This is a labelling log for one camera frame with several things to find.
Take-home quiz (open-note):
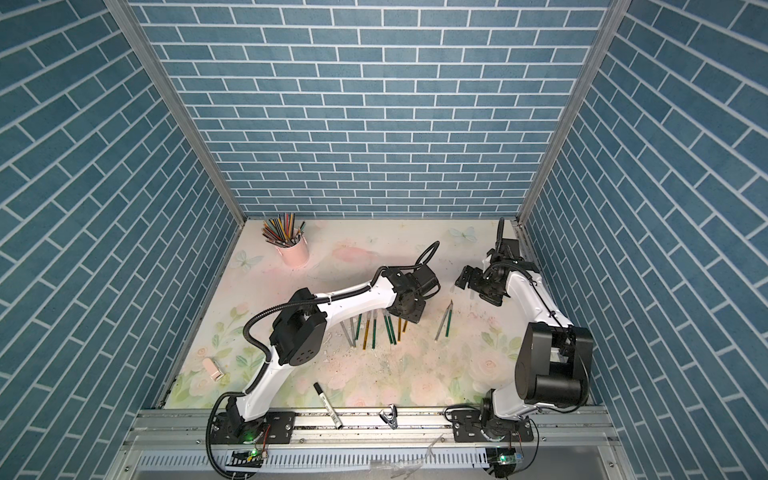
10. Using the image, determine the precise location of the black marker pen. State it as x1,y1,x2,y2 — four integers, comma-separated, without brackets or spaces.
313,382,344,430

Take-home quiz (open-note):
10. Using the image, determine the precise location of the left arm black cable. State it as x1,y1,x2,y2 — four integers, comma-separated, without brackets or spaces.
205,241,442,480

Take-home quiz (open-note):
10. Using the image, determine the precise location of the aluminium front rail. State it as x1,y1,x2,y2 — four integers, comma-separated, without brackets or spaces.
108,407,633,479

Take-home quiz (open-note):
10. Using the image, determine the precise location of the aluminium corner frame post right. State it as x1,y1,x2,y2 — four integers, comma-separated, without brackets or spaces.
518,0,631,225

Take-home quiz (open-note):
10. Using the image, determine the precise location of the silver carving knife capped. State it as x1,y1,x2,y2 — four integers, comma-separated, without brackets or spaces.
434,303,452,342

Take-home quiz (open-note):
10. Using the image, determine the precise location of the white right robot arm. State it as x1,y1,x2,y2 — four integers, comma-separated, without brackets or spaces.
455,236,594,424

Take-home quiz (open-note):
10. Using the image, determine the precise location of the aluminium corner frame post left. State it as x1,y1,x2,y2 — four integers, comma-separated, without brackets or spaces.
104,0,246,227

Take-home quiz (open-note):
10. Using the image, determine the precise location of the coloured pencils bundle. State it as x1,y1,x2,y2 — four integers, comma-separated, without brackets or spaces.
262,213,306,248

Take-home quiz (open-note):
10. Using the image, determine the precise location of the pink metal pencil cup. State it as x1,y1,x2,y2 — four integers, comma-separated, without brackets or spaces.
276,237,310,268

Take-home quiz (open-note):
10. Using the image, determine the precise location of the aluminium corner frame post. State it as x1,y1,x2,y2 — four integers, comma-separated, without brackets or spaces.
104,0,246,227
518,0,631,225

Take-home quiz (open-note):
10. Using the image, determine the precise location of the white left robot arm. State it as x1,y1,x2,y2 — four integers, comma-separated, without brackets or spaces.
226,264,440,425

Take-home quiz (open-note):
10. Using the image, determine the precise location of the black binder clip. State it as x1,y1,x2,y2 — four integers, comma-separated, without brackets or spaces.
378,404,398,430

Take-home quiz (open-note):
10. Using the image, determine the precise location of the gold carving knife long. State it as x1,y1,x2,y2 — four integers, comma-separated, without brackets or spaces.
362,312,371,350

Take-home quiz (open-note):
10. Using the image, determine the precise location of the pink eraser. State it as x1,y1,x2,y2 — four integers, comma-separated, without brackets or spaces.
201,357,224,382

